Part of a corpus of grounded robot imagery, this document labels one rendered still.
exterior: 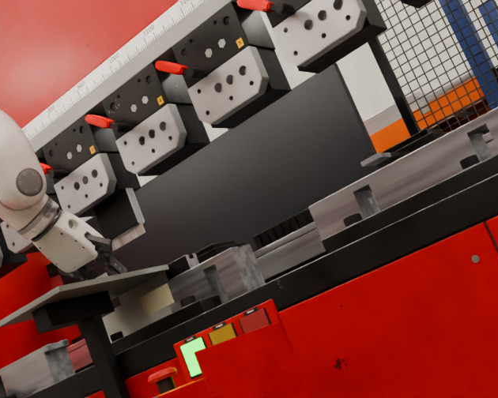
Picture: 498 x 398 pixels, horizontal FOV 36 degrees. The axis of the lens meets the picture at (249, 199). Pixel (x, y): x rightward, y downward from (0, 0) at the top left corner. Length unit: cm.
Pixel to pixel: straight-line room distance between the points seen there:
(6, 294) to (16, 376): 62
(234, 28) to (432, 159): 41
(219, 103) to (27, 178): 34
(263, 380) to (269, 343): 5
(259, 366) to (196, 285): 48
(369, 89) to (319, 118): 407
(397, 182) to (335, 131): 67
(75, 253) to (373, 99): 462
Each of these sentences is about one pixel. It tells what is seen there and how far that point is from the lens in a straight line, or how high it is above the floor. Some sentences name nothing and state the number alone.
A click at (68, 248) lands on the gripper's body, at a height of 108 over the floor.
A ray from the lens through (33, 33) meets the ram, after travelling 168.
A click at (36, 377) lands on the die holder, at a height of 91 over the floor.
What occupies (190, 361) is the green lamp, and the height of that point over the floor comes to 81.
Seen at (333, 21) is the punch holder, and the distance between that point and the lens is 122.
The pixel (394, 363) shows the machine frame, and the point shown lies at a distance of 108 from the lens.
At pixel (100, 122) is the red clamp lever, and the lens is 147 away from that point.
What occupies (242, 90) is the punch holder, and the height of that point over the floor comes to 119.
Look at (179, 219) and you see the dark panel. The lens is 211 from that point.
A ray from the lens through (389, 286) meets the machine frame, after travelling 106.
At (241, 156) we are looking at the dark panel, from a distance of 197.
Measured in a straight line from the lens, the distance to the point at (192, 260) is 144.
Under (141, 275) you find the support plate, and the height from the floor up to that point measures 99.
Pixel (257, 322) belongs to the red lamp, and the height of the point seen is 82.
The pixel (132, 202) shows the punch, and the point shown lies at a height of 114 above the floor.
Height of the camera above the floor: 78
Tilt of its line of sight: 11 degrees up
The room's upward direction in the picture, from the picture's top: 22 degrees counter-clockwise
